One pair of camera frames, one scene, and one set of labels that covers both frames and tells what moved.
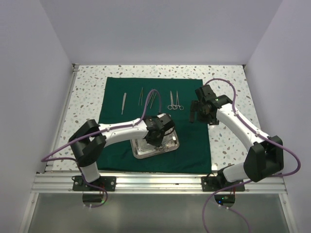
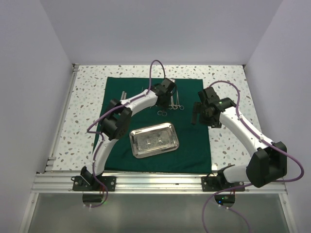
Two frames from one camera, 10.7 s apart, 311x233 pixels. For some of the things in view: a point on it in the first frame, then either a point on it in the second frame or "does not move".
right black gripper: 196,106 does not move
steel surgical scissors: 177,103 does not move
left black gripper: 156,142 → 165,106
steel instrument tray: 141,149 does not move
